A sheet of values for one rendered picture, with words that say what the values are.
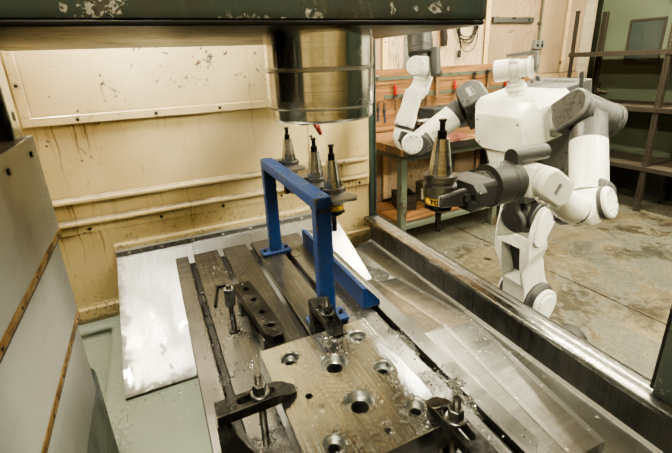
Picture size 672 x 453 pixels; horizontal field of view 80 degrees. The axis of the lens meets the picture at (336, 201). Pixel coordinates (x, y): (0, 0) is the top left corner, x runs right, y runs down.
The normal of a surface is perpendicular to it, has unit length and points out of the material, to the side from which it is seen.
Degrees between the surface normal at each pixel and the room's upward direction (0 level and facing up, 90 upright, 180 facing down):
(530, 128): 94
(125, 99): 90
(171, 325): 24
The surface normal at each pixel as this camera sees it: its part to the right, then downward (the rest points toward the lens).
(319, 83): 0.05, 0.33
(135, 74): 0.42, 0.28
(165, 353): 0.13, -0.75
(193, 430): -0.04, -0.94
